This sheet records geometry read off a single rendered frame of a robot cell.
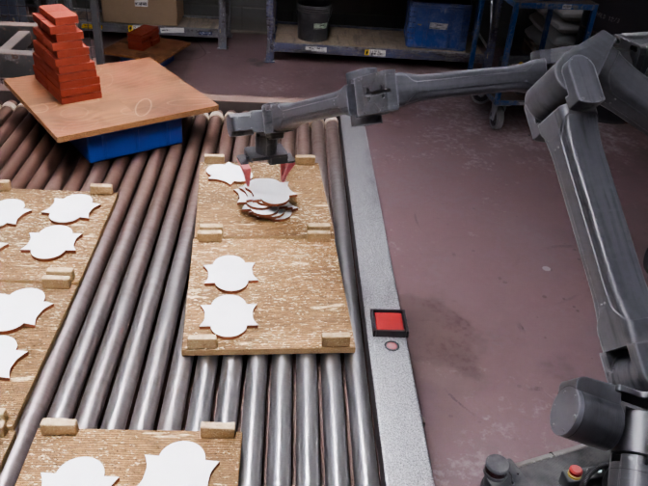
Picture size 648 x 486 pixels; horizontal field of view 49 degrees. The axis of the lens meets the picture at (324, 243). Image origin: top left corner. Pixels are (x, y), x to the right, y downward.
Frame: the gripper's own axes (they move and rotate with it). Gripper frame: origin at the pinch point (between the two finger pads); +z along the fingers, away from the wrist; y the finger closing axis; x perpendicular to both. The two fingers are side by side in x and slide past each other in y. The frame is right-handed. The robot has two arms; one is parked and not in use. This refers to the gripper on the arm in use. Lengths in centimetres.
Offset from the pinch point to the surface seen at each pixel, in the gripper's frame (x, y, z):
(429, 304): -47, -93, 100
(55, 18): -56, 45, -29
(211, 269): 28.7, 22.1, 4.4
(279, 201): 10.4, -0.4, 0.1
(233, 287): 36.9, 19.2, 4.2
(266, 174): -14.5, -5.2, 6.1
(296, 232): 18.0, -2.6, 5.5
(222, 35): -405, -97, 96
